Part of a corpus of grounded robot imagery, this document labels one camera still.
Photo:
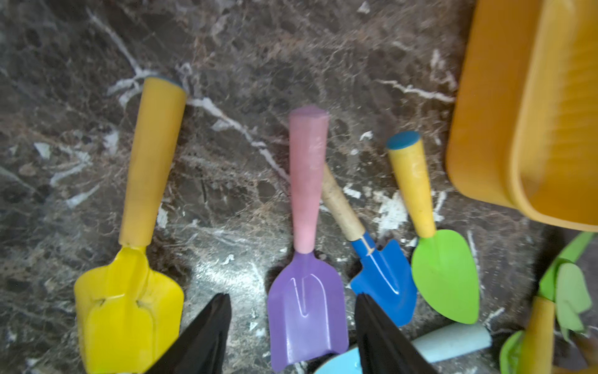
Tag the purple shovel pink handle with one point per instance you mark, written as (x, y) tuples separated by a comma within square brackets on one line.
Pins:
[(306, 306)]

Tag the round green trowel yellow handle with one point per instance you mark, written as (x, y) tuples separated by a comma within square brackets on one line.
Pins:
[(510, 353)]

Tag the green pointed trowel yellow handle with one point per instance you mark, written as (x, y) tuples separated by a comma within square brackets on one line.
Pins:
[(443, 267)]

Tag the small yellow shovel yellow handle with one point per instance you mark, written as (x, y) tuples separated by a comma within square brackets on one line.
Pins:
[(537, 349)]

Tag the light blue shovel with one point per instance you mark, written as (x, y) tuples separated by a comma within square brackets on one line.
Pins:
[(445, 343)]

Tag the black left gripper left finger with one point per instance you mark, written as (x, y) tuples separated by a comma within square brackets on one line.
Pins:
[(201, 347)]

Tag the yellow plastic storage box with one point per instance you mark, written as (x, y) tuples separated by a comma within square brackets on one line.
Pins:
[(524, 132)]

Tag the pale green shovel wooden handle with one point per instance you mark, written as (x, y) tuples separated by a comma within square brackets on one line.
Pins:
[(572, 299)]

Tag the blue shovel wooden handle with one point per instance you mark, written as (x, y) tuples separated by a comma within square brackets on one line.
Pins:
[(386, 274)]

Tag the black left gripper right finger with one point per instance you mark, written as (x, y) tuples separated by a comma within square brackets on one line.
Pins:
[(381, 345)]

